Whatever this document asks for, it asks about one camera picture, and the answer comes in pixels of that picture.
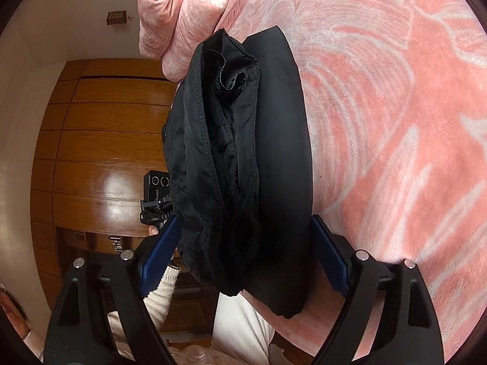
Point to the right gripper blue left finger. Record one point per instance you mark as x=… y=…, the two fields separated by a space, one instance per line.
x=156 y=253

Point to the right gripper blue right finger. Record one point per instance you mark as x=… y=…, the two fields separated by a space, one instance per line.
x=334 y=253

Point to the black pants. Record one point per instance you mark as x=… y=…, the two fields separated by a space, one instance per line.
x=237 y=148

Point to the cream sleeve forearm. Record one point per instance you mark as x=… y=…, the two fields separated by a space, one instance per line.
x=157 y=304

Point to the left hand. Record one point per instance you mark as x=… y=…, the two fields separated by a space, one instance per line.
x=152 y=231

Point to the wooden wardrobe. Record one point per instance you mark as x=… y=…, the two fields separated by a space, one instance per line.
x=100 y=134

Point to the white trouser leg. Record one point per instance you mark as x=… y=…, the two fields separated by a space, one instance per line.
x=240 y=336

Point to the folded pink quilt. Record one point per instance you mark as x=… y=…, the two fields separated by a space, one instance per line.
x=170 y=30

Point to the pink bed cover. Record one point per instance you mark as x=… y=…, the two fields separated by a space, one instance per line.
x=395 y=97

